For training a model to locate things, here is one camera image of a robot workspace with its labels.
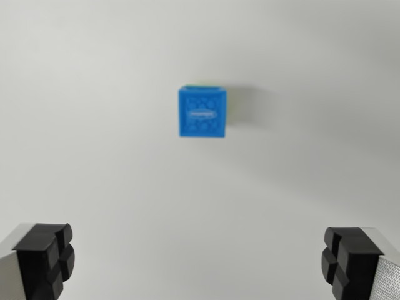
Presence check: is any black-padded silver gripper left finger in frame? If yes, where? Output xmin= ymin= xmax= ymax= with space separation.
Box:
xmin=0 ymin=222 xmax=76 ymax=300

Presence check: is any black-padded silver gripper right finger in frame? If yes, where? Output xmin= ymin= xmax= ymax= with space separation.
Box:
xmin=321 ymin=227 xmax=400 ymax=300

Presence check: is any blue soft embossed cube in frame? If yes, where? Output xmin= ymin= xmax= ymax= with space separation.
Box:
xmin=178 ymin=84 xmax=228 ymax=138

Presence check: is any green soft embossed cube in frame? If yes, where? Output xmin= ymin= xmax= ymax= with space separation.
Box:
xmin=184 ymin=81 xmax=231 ymax=126

